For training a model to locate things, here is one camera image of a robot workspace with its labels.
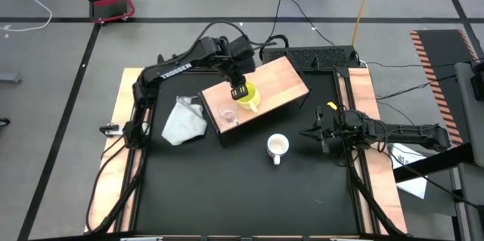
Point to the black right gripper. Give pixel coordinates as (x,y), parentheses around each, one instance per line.
(322,131)

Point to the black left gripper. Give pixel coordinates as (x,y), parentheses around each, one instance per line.
(234,73)

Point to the yellow plastic mug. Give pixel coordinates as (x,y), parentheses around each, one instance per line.
(252,99)

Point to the clear glass cup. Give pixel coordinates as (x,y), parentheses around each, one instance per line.
(228,114)

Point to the red white patterned mug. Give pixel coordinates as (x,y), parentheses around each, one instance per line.
(278,146)

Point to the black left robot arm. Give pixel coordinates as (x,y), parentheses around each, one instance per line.
(174,71)

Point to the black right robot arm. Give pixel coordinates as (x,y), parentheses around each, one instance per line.
(412,135)

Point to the wooden shelf with black legs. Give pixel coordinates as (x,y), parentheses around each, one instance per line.
(280,82)

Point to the white cloth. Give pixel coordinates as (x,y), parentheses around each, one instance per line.
(183,124)

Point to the black vented computer box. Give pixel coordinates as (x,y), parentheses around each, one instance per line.
(314,56)

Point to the wooden side board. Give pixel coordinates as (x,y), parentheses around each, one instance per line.
(109,184)
(382,180)

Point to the white paper sheet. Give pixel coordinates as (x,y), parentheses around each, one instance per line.
(414,188)

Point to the black table beam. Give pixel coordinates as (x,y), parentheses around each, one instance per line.
(435,164)

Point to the small black silver clamp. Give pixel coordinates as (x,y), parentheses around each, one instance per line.
(111,130)

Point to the large black hazard striped ramp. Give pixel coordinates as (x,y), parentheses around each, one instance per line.
(440,67)

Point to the black device on cabinet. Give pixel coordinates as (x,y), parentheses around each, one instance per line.
(478,82)

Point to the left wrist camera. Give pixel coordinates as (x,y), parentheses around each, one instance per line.
(242,50)

